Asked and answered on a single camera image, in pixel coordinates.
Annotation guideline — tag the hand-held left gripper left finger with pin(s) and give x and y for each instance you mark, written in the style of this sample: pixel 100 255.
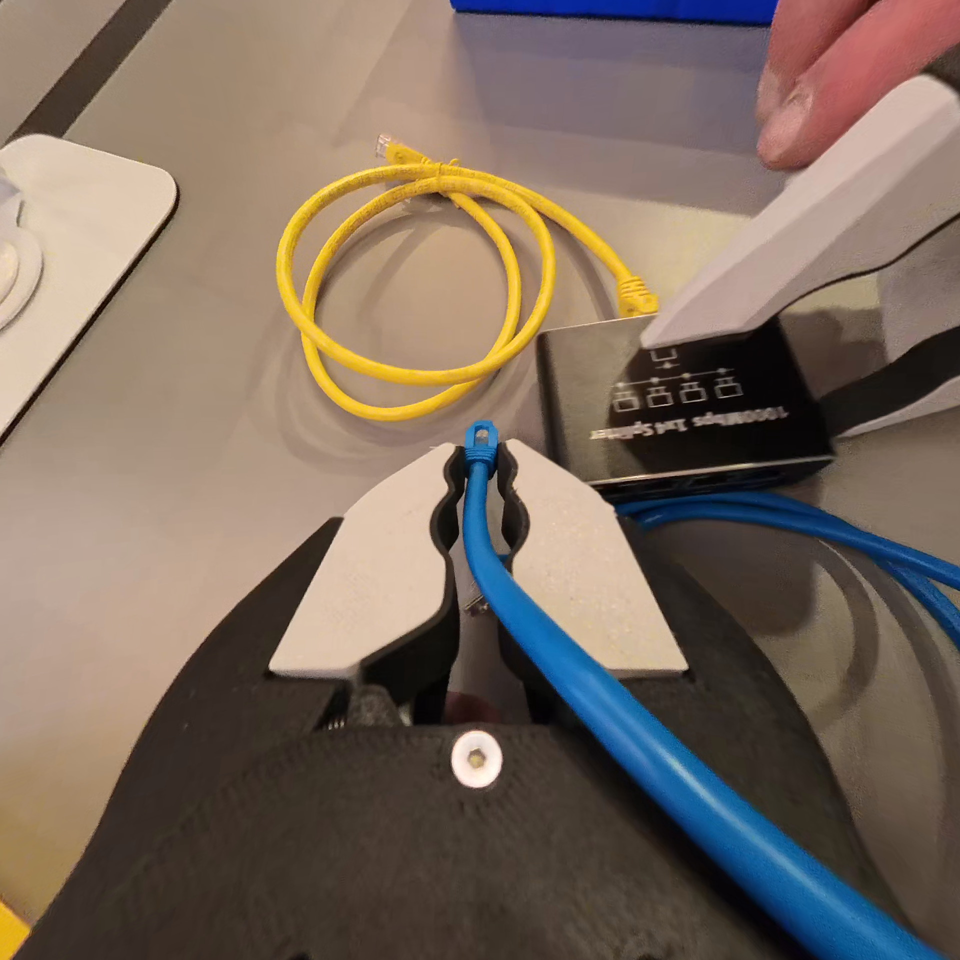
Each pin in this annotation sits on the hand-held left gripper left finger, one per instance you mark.
pixel 375 585

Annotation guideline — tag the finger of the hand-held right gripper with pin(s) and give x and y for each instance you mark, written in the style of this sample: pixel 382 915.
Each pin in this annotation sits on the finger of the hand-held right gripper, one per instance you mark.
pixel 825 210
pixel 922 307

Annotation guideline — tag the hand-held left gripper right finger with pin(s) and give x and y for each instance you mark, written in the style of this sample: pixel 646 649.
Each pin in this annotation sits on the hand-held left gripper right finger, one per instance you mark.
pixel 600 570

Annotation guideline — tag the black ethernet splitter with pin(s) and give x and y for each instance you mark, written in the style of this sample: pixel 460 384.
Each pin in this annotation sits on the black ethernet splitter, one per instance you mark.
pixel 585 390

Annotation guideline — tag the blue plastic bin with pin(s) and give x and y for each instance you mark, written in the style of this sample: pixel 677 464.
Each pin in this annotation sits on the blue plastic bin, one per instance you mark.
pixel 600 6

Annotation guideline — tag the person's right hand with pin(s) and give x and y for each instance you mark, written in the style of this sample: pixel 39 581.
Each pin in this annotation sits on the person's right hand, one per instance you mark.
pixel 840 60

